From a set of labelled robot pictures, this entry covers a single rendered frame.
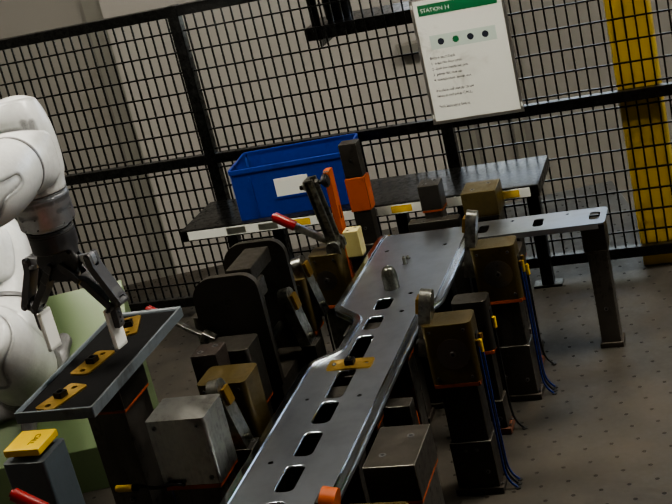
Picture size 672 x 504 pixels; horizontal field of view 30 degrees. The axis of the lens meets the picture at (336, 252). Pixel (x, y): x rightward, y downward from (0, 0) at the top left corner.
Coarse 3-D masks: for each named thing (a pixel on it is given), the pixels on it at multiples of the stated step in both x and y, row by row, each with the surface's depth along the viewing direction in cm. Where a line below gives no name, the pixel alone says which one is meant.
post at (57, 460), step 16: (48, 448) 185; (64, 448) 186; (16, 464) 182; (32, 464) 181; (48, 464) 182; (64, 464) 186; (16, 480) 183; (32, 480) 183; (48, 480) 182; (64, 480) 186; (48, 496) 183; (64, 496) 185; (80, 496) 189
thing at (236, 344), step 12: (228, 336) 226; (240, 336) 225; (252, 336) 224; (228, 348) 221; (240, 348) 220; (252, 348) 221; (240, 360) 220; (252, 360) 220; (264, 372) 225; (264, 384) 224; (288, 480) 232
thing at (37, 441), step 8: (24, 432) 187; (32, 432) 186; (40, 432) 186; (48, 432) 185; (56, 432) 186; (16, 440) 185; (24, 440) 184; (32, 440) 184; (40, 440) 183; (48, 440) 184; (8, 448) 183; (16, 448) 182; (24, 448) 182; (32, 448) 181; (40, 448) 181; (8, 456) 183; (16, 456) 182
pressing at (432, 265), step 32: (384, 256) 271; (416, 256) 267; (448, 256) 262; (352, 288) 257; (416, 288) 249; (448, 288) 247; (352, 320) 242; (384, 320) 238; (416, 320) 235; (384, 352) 224; (320, 384) 218; (352, 384) 215; (384, 384) 213; (288, 416) 209; (352, 416) 204; (256, 448) 200; (288, 448) 198; (320, 448) 196; (352, 448) 194; (256, 480) 191; (320, 480) 186
